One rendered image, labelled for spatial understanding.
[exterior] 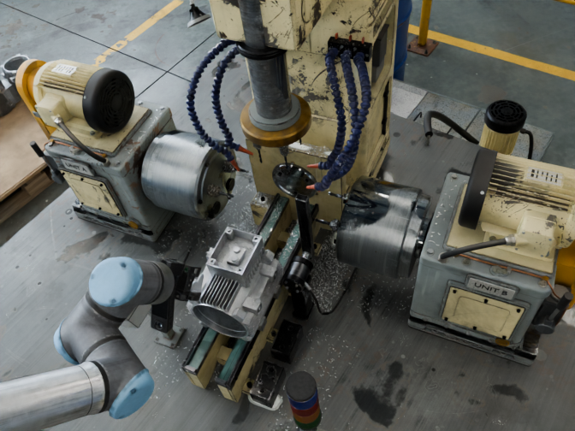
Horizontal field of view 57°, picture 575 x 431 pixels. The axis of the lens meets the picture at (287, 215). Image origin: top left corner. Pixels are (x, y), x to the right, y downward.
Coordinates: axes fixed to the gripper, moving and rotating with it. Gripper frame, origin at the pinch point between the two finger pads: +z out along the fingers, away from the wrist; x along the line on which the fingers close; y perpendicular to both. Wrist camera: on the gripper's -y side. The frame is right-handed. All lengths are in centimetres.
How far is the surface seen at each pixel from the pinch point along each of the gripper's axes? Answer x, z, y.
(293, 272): -19.1, 12.7, 11.7
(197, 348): 0.2, 11.8, -15.4
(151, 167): 30.7, 11.4, 28.2
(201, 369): -2.9, 11.4, -20.2
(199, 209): 15.2, 17.9, 20.7
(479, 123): -50, 136, 100
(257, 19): -8, -27, 60
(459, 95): -32, 207, 137
